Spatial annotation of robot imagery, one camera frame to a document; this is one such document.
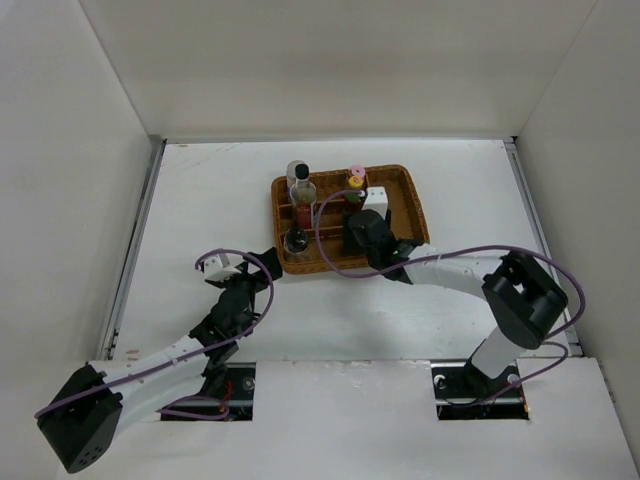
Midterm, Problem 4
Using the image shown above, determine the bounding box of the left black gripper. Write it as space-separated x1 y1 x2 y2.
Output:
213 247 280 303

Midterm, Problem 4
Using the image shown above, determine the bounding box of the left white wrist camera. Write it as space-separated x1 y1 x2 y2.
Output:
195 249 239 282

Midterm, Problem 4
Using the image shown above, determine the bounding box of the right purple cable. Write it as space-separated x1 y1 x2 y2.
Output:
314 188 587 406

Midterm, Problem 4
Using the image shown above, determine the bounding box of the green red sauce bottle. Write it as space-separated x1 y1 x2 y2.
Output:
344 175 366 211

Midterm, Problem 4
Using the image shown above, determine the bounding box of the pink-cap clear spice bottle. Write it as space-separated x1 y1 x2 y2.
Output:
348 165 366 179

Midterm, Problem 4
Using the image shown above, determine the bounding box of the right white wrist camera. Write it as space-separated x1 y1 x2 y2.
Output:
362 186 389 220

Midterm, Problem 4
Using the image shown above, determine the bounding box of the black-cap small pepper bottle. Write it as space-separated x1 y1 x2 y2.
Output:
283 226 310 263

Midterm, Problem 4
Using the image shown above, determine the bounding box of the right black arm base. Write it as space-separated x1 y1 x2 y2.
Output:
430 361 529 421

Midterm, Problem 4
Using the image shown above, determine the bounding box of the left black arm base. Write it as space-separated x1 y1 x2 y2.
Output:
160 363 257 422

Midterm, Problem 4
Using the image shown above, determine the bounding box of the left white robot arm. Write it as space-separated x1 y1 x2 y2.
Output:
35 248 283 474

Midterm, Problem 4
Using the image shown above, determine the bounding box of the silver-lid jar with blue label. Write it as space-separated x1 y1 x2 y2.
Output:
286 160 304 192

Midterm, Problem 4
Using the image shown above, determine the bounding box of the tall dark vinegar bottle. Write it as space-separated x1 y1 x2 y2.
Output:
289 163 317 229

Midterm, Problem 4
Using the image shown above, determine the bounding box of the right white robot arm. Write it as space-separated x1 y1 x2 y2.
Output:
346 210 568 396

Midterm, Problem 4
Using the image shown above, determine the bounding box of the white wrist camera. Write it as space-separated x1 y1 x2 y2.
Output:
362 186 389 220
195 249 239 282

